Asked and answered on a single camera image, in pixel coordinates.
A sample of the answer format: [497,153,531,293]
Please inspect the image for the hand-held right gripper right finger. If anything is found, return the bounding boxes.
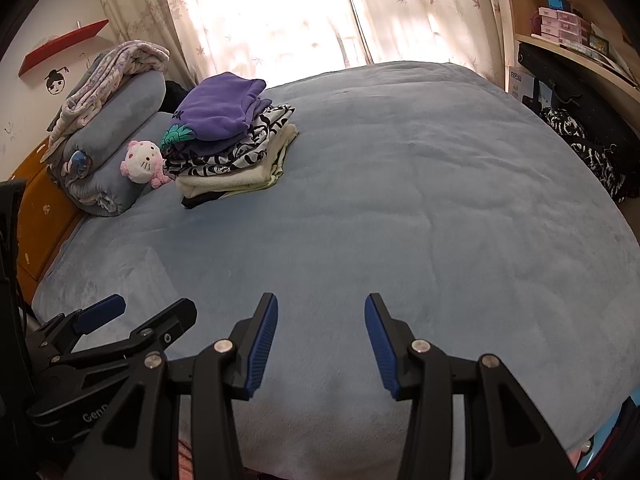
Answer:
[364,292,578,480]

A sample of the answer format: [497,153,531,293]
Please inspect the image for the wooden bookshelf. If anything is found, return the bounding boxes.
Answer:
[500,0,640,151]

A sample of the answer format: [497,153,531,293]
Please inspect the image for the grey rolled blanket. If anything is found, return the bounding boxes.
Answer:
[47,70,176,218]

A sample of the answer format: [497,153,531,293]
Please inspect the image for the pink white plush cat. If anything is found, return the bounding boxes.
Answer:
[119,140,173,190]

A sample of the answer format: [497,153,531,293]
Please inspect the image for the red wall shelf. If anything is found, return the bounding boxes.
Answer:
[19,19,110,78]

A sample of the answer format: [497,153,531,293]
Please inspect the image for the pale floral folded blanket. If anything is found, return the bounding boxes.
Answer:
[47,40,171,153]

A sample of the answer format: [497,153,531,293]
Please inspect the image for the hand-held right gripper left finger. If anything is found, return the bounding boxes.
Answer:
[67,292,279,480]

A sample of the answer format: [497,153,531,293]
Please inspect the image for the stack of pink boxes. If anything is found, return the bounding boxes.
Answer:
[537,6,593,46]

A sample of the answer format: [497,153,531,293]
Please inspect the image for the orange wooden headboard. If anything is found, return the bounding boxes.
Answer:
[15,140,83,306]

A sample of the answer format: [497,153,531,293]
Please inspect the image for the black folded garment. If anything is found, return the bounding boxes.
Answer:
[181,192,216,211]

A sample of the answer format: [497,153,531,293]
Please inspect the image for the long black bag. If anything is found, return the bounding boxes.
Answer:
[517,42,640,161]

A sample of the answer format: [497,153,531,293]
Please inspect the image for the white printed box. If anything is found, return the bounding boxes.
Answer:
[507,65,538,106]

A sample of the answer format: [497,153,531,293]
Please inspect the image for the black face wall sticker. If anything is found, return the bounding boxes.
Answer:
[44,66,70,96]

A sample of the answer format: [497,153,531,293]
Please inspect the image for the floral sheer curtain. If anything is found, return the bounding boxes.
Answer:
[92,0,506,106]

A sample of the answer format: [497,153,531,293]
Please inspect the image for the blue pink object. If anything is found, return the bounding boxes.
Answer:
[575,395,640,480]

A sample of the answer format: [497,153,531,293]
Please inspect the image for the purple hoodie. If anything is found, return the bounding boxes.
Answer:
[160,71,273,161]

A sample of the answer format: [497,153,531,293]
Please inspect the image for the pink cloth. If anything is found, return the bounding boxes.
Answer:
[170,440,201,480]

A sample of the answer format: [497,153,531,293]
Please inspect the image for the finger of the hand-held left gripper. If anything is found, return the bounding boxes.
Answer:
[50,298,198,368]
[35,294,127,356]

